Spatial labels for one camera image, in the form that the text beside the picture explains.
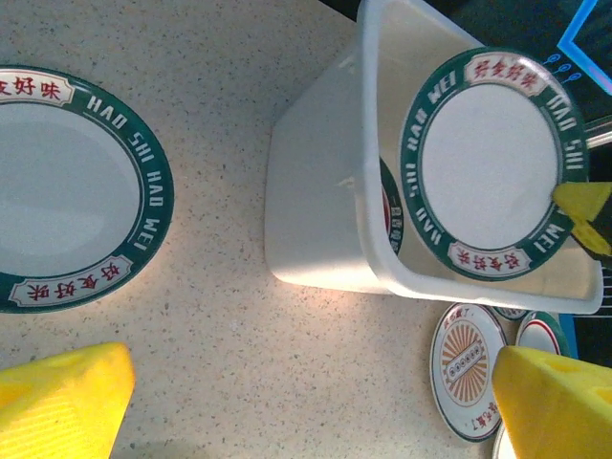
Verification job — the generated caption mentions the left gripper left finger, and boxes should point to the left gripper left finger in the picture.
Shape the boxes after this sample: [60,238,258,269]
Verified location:
[0,341,136,459]

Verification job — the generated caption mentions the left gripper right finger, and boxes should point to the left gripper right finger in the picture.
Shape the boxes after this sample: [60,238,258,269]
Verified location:
[492,346,612,459]

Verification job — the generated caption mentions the white plate green red rim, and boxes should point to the white plate green red rim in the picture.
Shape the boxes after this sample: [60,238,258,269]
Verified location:
[491,423,515,459]
[514,310,573,358]
[380,160,405,257]

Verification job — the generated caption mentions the white plate green lettered rim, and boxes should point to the white plate green lettered rim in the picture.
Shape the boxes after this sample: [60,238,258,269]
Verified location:
[399,47,590,279]
[492,305,530,320]
[0,65,176,315]

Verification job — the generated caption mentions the white plate orange sunburst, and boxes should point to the white plate orange sunburst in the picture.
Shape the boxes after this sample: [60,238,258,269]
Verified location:
[429,301,508,442]

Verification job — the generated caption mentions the white plastic bin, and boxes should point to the white plastic bin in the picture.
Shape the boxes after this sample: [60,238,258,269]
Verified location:
[264,0,604,316]

